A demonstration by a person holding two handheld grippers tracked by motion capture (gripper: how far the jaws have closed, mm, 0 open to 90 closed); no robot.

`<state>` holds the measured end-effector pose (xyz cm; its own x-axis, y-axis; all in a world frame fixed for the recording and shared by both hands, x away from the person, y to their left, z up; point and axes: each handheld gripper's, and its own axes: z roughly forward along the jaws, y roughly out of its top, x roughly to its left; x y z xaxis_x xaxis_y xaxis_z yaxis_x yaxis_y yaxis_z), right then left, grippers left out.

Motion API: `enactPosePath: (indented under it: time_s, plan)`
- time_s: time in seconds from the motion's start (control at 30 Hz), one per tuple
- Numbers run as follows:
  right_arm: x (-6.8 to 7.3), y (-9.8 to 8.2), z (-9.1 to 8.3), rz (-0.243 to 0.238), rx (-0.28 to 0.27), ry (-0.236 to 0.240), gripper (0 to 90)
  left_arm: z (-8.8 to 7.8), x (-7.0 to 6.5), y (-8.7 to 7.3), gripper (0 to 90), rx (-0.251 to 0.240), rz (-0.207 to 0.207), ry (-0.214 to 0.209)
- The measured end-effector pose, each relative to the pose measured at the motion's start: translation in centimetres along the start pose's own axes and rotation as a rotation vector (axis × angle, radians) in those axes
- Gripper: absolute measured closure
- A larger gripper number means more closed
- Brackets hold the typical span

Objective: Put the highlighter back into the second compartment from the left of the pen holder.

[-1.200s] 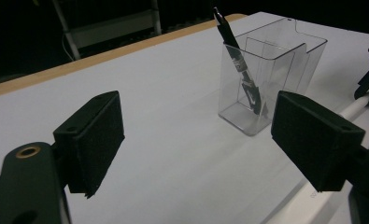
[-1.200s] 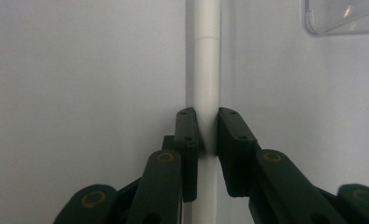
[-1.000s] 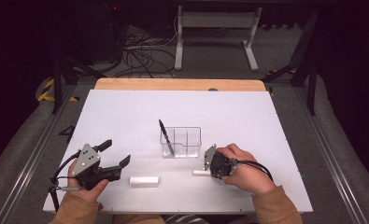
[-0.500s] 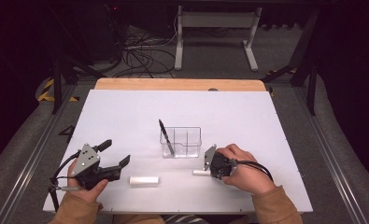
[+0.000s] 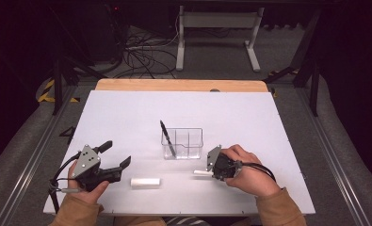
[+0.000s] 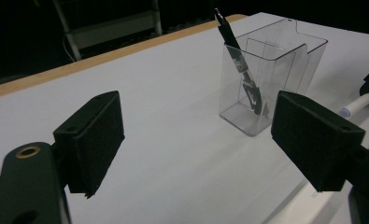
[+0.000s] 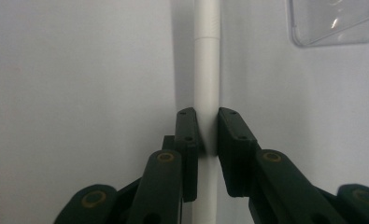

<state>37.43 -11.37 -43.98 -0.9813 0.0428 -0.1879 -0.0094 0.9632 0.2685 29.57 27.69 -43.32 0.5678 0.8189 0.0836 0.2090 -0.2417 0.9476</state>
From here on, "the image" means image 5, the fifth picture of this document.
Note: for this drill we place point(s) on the clear acrylic pen holder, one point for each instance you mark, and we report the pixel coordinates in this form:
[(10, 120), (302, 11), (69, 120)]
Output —
[(190, 153)]

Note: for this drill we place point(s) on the white metal frame stand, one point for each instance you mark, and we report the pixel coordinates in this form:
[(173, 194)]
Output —
[(218, 20)]

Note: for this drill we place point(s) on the person's right hand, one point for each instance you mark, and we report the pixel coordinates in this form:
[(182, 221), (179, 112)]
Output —
[(252, 179)]

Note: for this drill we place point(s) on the yellow and black floor tape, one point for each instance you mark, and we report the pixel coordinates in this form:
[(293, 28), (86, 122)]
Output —
[(45, 97)]

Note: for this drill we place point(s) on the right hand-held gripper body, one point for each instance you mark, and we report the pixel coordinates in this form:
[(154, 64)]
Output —
[(224, 166)]

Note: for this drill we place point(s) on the person's left hand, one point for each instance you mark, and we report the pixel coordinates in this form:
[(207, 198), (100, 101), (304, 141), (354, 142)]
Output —
[(89, 196)]

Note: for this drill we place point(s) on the metal floor rail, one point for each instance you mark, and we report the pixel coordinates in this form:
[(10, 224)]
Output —
[(337, 169), (26, 166)]

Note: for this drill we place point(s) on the black gel pen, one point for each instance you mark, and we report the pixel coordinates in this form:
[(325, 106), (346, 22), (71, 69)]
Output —
[(167, 136)]

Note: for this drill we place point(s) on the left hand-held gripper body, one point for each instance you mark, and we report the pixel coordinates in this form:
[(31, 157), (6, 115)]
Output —
[(86, 161)]

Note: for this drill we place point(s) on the white pen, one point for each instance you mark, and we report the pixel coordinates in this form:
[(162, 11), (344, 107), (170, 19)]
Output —
[(202, 172)]

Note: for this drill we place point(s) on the black metal stand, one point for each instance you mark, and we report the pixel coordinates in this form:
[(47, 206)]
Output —
[(314, 94), (58, 88)]

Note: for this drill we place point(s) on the black box with red light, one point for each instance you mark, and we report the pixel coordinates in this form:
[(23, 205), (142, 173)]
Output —
[(105, 31)]

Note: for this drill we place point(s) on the person's striped clothing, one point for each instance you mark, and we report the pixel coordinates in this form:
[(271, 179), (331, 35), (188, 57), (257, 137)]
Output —
[(183, 221)]

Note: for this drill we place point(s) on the white cylindrical tube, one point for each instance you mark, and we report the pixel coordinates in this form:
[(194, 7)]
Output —
[(145, 183)]

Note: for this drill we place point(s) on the wooden table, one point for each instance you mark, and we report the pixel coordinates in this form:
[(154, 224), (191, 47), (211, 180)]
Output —
[(174, 85)]

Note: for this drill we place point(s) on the white table sheet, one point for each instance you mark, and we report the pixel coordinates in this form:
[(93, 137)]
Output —
[(237, 119)]

